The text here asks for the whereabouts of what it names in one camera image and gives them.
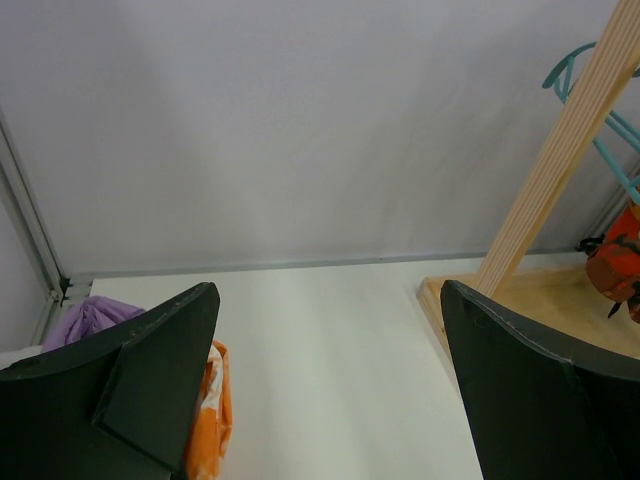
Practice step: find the purple trousers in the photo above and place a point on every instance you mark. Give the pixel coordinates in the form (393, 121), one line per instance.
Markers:
(92, 315)

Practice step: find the orange white garment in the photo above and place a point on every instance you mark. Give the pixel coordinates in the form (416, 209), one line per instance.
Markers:
(211, 432)

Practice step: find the orange camouflage trousers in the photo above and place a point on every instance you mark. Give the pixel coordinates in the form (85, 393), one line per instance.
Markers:
(612, 263)

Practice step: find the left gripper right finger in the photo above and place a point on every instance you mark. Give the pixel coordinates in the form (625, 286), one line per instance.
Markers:
(540, 404)

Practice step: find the aluminium corner frame post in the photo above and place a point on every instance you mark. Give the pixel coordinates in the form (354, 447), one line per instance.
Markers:
(59, 289)

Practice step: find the empty teal hanger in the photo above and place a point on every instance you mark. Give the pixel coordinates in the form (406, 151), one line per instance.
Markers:
(559, 80)
(618, 145)

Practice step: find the wooden clothes rack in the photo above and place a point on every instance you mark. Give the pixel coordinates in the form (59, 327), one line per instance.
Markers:
(558, 297)

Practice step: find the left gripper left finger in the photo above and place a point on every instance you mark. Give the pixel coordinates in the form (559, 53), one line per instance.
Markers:
(117, 405)

